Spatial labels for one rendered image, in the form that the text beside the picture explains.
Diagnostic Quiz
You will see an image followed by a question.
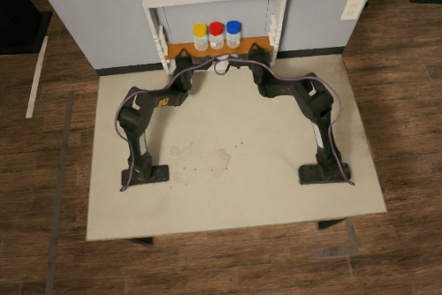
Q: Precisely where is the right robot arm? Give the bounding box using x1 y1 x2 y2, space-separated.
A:
251 54 351 183

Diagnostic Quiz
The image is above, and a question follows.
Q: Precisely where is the clear bottle with red cap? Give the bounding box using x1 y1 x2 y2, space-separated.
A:
210 22 224 49

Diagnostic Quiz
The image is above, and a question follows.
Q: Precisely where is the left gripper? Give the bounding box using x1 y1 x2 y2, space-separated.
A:
175 49 212 75

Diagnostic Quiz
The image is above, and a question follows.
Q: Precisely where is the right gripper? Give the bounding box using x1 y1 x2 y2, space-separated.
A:
231 42 265 71

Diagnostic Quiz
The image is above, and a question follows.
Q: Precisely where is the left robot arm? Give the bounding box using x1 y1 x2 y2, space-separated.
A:
117 60 192 186

